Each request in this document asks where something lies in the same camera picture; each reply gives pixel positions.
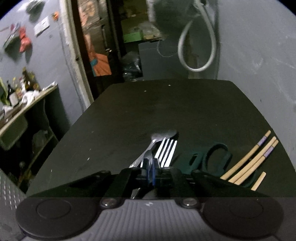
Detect silver fork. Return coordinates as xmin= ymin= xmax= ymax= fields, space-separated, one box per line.
xmin=154 ymin=138 xmax=178 ymax=168

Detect silver spoon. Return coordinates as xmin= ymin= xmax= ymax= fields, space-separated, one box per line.
xmin=129 ymin=129 xmax=178 ymax=168

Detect wooden chopstick plain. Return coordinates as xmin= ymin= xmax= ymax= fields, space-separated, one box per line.
xmin=251 ymin=172 xmax=266 ymax=191

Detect blue handled peeler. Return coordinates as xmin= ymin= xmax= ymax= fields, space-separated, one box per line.
xmin=130 ymin=150 xmax=154 ymax=199

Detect wooden chopstick purple band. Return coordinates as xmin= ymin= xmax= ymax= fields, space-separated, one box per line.
xmin=220 ymin=130 xmax=271 ymax=180

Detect white perforated utensil basket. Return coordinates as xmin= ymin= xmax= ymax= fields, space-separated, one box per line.
xmin=1 ymin=170 xmax=26 ymax=240

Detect kitchen counter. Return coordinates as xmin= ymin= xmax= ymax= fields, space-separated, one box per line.
xmin=0 ymin=85 xmax=58 ymax=137

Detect white cloth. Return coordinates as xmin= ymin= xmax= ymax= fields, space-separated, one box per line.
xmin=21 ymin=90 xmax=40 ymax=106

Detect brown tall bottle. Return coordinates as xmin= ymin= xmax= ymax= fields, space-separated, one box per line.
xmin=22 ymin=67 xmax=38 ymax=91

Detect dark glass bottle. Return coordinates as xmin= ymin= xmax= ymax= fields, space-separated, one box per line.
xmin=8 ymin=83 xmax=19 ymax=107

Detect green box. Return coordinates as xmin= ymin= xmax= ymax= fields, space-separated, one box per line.
xmin=123 ymin=31 xmax=143 ymax=43

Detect grey plastic bag hanging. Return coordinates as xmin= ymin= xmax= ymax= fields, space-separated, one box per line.
xmin=146 ymin=0 xmax=200 ymax=39

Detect red plastic bag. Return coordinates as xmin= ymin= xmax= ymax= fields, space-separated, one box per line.
xmin=19 ymin=27 xmax=32 ymax=53

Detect black handled scissors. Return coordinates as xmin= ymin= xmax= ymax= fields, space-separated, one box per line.
xmin=171 ymin=143 xmax=233 ymax=179

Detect white flexible hose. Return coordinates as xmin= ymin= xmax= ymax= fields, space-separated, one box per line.
xmin=177 ymin=0 xmax=218 ymax=72

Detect door frame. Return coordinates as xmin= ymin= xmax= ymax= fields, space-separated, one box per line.
xmin=59 ymin=1 xmax=94 ymax=110

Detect white wall switch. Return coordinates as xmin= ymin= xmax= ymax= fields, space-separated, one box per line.
xmin=34 ymin=16 xmax=50 ymax=37

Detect wall rack shelf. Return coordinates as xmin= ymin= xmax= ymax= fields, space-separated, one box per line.
xmin=3 ymin=22 xmax=21 ymax=49

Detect orange wall plug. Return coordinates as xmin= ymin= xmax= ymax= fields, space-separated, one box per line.
xmin=52 ymin=11 xmax=59 ymax=21

